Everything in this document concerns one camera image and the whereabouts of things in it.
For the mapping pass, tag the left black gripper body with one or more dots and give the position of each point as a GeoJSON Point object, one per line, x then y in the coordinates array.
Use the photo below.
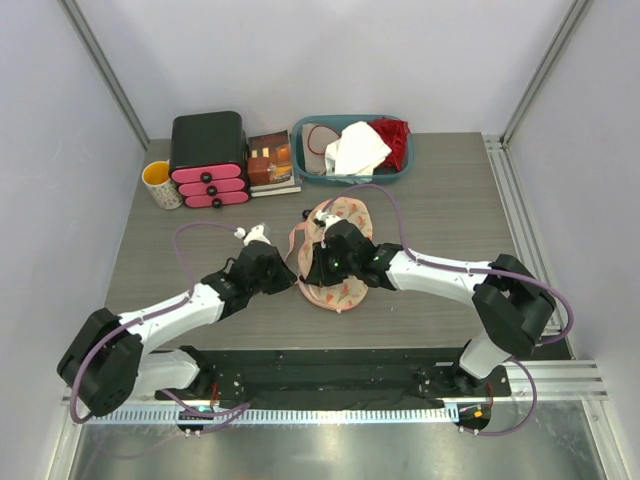
{"type": "Point", "coordinates": [274, 279]}

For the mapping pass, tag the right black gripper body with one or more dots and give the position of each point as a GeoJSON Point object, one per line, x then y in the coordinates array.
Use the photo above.
{"type": "Point", "coordinates": [331, 268]}

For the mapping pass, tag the pink mesh laundry bag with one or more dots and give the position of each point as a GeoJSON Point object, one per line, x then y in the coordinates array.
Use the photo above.
{"type": "Point", "coordinates": [349, 293]}

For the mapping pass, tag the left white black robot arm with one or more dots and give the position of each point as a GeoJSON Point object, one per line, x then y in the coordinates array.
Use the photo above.
{"type": "Point", "coordinates": [115, 357]}

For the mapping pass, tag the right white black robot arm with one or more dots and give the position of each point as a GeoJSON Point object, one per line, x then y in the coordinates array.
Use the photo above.
{"type": "Point", "coordinates": [513, 307]}

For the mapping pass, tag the stack of books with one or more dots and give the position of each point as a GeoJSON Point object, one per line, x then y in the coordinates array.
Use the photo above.
{"type": "Point", "coordinates": [270, 166]}

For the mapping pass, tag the white cloth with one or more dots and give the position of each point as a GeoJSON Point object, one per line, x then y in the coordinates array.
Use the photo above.
{"type": "Point", "coordinates": [357, 152]}

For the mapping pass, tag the teal plastic basket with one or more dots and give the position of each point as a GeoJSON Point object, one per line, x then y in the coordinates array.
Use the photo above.
{"type": "Point", "coordinates": [381, 175]}

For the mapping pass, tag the grey cloth with red loop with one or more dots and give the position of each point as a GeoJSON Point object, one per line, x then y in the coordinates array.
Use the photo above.
{"type": "Point", "coordinates": [315, 140]}

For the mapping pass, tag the black pink drawer organizer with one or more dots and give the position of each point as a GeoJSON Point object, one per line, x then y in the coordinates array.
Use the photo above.
{"type": "Point", "coordinates": [208, 159]}

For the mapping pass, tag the red garment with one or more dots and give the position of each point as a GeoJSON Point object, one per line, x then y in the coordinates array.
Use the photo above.
{"type": "Point", "coordinates": [394, 133]}

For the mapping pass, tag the yellow inside patterned mug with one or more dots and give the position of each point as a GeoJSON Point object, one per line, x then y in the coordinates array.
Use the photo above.
{"type": "Point", "coordinates": [156, 178]}

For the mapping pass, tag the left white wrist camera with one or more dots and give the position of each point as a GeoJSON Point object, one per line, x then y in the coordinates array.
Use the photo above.
{"type": "Point", "coordinates": [257, 233]}

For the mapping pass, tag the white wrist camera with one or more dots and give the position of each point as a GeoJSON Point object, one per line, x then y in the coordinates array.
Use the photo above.
{"type": "Point", "coordinates": [257, 233]}
{"type": "Point", "coordinates": [325, 219]}

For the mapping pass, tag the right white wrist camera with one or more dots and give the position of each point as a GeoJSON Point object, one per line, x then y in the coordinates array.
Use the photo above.
{"type": "Point", "coordinates": [325, 219]}

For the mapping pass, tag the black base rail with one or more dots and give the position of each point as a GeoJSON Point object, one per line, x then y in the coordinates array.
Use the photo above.
{"type": "Point", "coordinates": [340, 379]}

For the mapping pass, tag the white slotted cable duct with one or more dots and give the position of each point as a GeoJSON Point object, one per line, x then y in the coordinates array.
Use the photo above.
{"type": "Point", "coordinates": [168, 414]}

